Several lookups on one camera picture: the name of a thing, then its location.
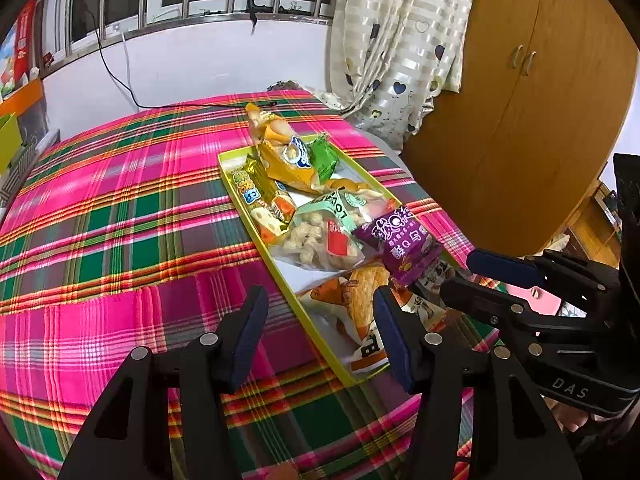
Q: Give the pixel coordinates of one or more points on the mint green peanut packet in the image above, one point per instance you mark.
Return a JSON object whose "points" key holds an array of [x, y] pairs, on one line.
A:
{"points": [[315, 235]]}

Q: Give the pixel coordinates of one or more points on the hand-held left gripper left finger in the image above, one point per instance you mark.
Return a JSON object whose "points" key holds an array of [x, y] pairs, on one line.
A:
{"points": [[247, 332]]}

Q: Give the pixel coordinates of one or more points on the colourful cartoon gift box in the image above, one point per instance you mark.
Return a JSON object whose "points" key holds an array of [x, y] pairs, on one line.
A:
{"points": [[22, 45]]}

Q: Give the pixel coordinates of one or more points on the yellow biscuit packet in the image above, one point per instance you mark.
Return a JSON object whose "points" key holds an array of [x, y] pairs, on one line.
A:
{"points": [[287, 160]]}

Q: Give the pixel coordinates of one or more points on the black binder clip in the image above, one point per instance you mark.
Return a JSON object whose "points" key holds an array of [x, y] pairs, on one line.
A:
{"points": [[295, 8]]}

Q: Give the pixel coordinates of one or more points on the wooden wardrobe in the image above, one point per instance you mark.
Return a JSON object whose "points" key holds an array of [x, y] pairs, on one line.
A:
{"points": [[525, 135]]}

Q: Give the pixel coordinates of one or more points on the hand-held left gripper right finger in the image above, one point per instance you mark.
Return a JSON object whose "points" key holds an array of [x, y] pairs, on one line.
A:
{"points": [[395, 342]]}

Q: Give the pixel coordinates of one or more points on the green snack packet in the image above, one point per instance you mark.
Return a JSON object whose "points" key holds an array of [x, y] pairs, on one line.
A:
{"points": [[324, 160]]}

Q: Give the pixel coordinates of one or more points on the small dark red object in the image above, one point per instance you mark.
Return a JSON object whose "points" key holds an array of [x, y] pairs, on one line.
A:
{"points": [[48, 57]]}

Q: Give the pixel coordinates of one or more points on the cream heart-print curtain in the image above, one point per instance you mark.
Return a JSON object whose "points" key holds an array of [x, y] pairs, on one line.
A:
{"points": [[400, 35]]}

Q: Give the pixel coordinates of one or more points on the person's right hand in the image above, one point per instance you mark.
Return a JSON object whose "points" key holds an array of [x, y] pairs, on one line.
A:
{"points": [[565, 417]]}

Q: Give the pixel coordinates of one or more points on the black hook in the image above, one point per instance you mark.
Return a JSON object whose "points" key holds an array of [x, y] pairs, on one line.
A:
{"points": [[254, 2]]}

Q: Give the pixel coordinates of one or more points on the clear egg yolk pastry packet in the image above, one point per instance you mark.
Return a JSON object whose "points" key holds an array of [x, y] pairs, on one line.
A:
{"points": [[345, 185]]}

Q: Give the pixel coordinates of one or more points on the green-rimmed white box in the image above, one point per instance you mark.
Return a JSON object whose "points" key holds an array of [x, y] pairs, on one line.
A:
{"points": [[327, 331]]}

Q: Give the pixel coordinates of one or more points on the gold cheese-print bar packet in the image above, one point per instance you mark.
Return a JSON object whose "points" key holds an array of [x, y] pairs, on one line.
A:
{"points": [[255, 192]]}

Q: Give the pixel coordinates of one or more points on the orange white bread packet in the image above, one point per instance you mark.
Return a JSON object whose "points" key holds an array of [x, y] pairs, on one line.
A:
{"points": [[360, 305]]}

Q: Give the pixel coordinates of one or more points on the orange-lidded clear container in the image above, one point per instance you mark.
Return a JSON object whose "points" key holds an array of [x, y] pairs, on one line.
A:
{"points": [[25, 95]]}

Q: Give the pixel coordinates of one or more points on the grey patterned cloth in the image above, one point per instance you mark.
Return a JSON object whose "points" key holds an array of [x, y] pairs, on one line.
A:
{"points": [[287, 86]]}

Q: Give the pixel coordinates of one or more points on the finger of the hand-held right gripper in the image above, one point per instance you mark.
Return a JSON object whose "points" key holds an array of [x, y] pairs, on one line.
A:
{"points": [[505, 266], [475, 300]]}

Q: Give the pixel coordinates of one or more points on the metal window grille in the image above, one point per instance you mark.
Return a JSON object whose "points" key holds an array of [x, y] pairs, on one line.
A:
{"points": [[200, 17]]}

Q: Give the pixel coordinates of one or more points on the striped storage box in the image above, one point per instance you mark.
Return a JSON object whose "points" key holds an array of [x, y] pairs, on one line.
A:
{"points": [[20, 170]]}

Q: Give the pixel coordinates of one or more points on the purple snack packet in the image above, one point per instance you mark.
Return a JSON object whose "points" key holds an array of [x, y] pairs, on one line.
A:
{"points": [[400, 245]]}

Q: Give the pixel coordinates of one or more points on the brown white snack packet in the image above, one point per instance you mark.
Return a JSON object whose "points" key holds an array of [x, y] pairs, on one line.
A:
{"points": [[425, 310]]}

